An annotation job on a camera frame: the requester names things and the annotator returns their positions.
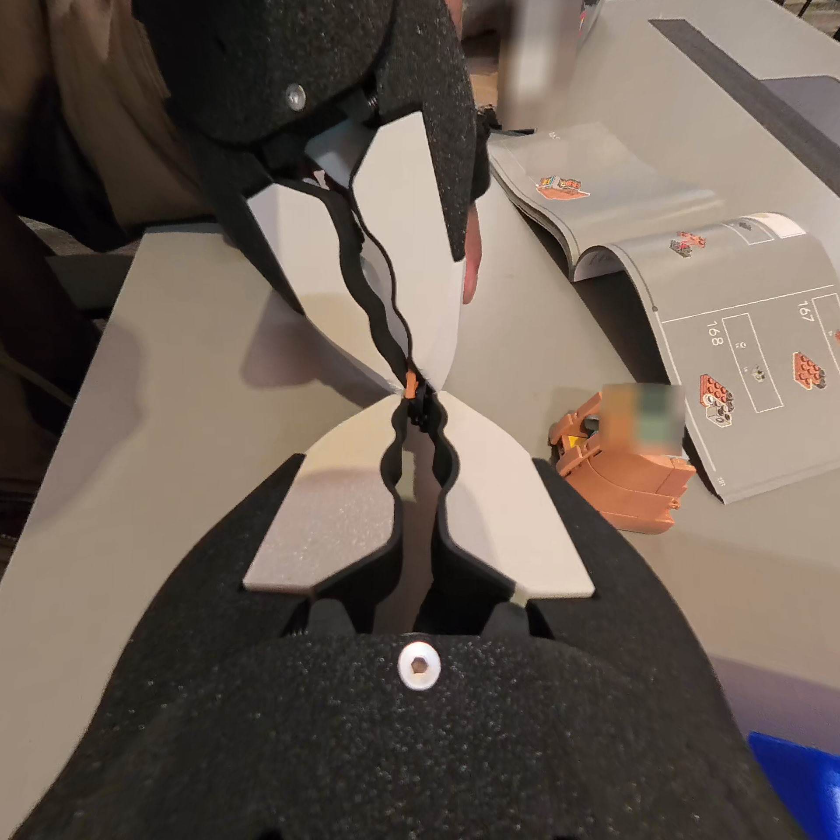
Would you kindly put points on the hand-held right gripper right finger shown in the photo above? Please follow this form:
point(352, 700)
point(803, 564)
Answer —
point(518, 518)

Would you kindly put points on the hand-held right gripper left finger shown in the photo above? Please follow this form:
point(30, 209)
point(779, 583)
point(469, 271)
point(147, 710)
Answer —
point(328, 512)

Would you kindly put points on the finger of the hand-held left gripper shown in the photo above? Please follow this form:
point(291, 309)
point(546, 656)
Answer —
point(413, 216)
point(308, 256)

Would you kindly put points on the brown brick model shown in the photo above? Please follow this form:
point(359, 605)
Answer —
point(630, 492)

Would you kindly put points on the small black brick piece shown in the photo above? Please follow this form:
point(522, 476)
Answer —
point(420, 410)

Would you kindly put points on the brown brick plate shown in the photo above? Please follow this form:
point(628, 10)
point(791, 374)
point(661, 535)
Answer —
point(411, 384)

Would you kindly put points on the blue plastic bin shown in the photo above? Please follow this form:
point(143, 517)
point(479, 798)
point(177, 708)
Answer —
point(800, 787)

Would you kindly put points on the person's left forearm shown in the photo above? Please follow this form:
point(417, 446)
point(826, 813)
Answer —
point(98, 98)

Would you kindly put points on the grey desk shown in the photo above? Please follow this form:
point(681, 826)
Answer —
point(164, 426)

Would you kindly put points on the person's left hand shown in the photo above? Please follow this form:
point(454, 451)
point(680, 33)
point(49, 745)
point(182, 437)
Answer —
point(472, 262)

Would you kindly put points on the grey instruction booklet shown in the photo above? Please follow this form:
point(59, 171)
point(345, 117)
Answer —
point(623, 177)

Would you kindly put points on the person's brown jacket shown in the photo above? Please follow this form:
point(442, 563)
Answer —
point(39, 394)

